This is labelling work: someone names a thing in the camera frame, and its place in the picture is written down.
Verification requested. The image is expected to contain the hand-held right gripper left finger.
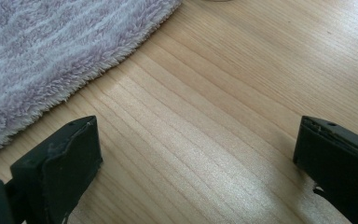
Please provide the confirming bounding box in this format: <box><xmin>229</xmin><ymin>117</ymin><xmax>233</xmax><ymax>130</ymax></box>
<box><xmin>9</xmin><ymin>115</ymin><xmax>103</xmax><ymax>224</ymax></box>

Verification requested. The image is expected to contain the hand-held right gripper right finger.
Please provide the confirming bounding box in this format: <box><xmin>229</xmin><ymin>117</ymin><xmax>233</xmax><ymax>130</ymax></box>
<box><xmin>293</xmin><ymin>115</ymin><xmax>358</xmax><ymax>224</ymax></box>

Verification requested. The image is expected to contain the fluffy pale purple striped towel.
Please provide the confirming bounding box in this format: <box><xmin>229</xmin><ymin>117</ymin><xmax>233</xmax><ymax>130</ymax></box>
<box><xmin>0</xmin><ymin>0</ymin><xmax>184</xmax><ymax>161</ymax></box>

